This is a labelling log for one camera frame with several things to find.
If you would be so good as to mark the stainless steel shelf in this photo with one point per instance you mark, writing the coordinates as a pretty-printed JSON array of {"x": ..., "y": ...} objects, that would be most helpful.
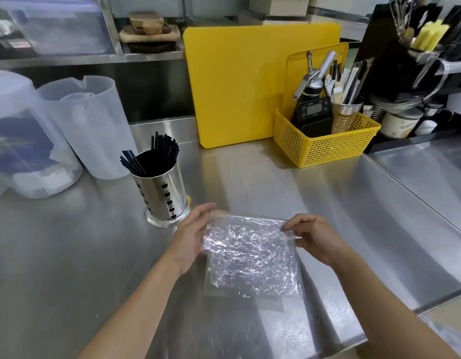
[{"x": 114, "y": 33}]

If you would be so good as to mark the person's left forearm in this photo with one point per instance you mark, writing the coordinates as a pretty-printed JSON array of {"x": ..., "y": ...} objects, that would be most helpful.
[{"x": 137, "y": 314}]

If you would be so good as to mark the person's left hand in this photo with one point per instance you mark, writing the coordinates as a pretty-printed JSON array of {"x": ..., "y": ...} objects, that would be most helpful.
[{"x": 189, "y": 239}]

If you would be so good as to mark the yellow sponge brush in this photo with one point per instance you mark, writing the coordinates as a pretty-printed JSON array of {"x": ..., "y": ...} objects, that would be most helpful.
[{"x": 428, "y": 35}]

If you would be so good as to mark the black mug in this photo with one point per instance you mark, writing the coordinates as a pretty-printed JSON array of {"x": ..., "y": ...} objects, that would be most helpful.
[{"x": 434, "y": 123}]

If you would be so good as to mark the perforated steel utensil cup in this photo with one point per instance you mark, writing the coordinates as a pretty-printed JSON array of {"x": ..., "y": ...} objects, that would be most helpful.
[{"x": 344, "y": 117}]

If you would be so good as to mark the small yellow plastic board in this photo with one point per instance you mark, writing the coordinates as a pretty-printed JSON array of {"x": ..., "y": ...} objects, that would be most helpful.
[{"x": 297, "y": 67}]

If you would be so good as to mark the clear crinkled plastic bag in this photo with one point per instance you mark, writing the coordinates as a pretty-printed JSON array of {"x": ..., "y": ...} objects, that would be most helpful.
[{"x": 252, "y": 257}]

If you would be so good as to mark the bunch of utensils in cup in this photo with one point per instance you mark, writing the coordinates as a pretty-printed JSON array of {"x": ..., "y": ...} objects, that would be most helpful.
[{"x": 352, "y": 84}]

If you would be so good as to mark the stack of wooden boards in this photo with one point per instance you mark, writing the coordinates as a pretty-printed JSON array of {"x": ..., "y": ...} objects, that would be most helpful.
[{"x": 150, "y": 31}]

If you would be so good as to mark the person's right thumb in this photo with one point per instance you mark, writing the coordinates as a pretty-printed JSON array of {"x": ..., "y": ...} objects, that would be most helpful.
[{"x": 294, "y": 226}]

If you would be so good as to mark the yellow perforated plastic basket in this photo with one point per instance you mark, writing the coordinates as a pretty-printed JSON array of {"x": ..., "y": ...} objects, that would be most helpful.
[{"x": 324, "y": 145}]

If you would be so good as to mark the large translucent container blue contents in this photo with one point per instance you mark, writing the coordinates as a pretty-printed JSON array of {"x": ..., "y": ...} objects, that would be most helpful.
[{"x": 24, "y": 145}]

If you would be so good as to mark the translucent plastic pitcher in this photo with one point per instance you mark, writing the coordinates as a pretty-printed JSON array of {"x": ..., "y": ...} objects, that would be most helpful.
[{"x": 92, "y": 127}]

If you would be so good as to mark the person's right forearm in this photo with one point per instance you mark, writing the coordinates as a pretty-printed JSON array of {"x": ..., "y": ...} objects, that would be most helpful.
[{"x": 387, "y": 299}]

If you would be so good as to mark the black digital scale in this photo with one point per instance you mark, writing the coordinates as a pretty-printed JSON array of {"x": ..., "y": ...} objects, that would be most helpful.
[{"x": 312, "y": 110}]

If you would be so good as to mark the person's left thumb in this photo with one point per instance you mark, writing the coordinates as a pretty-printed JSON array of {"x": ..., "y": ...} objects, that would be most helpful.
[{"x": 207, "y": 229}]

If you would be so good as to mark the clear plastic storage box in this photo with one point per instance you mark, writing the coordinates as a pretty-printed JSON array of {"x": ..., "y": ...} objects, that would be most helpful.
[{"x": 58, "y": 26}]

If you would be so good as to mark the bundle of black straws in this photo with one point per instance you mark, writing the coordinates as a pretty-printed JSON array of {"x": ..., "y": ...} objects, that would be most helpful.
[{"x": 155, "y": 155}]

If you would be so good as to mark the person's right hand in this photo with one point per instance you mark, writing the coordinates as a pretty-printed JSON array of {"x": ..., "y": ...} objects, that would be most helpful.
[{"x": 322, "y": 239}]

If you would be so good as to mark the silver cream whipper siphon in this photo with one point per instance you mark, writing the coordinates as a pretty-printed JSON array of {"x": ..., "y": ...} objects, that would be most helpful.
[{"x": 312, "y": 78}]

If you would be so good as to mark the beige cardboard box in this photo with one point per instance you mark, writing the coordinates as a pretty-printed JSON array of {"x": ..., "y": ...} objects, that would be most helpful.
[{"x": 279, "y": 5}]

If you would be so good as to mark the steel utensil holder apple cutouts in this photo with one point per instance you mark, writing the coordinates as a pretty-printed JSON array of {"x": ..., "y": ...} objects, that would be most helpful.
[{"x": 163, "y": 194}]

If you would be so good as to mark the large yellow cutting board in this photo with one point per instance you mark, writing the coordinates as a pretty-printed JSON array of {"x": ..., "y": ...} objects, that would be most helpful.
[{"x": 238, "y": 82}]

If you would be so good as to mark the black utensil rack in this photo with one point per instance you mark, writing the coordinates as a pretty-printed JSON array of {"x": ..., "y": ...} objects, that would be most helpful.
[{"x": 398, "y": 59}]

